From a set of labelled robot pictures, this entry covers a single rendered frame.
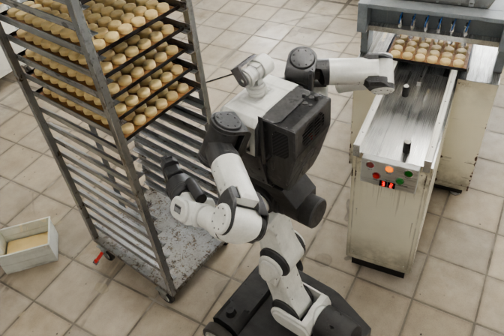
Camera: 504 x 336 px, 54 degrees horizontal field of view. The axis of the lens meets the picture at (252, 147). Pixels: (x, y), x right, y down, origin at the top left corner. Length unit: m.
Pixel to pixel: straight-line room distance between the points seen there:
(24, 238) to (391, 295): 2.13
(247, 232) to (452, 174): 2.02
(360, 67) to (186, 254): 1.50
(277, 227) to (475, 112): 1.34
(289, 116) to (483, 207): 1.98
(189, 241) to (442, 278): 1.36
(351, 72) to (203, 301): 1.55
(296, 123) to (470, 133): 1.61
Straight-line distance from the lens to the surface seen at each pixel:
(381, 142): 2.24
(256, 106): 1.49
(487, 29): 2.65
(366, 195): 2.35
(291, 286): 2.21
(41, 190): 3.64
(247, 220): 1.23
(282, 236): 1.95
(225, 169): 1.30
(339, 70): 1.67
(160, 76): 2.03
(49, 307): 2.99
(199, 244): 2.76
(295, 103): 1.50
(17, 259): 3.15
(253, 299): 2.48
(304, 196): 1.71
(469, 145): 2.94
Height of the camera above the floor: 2.30
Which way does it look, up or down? 41 degrees down
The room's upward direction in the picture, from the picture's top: 6 degrees counter-clockwise
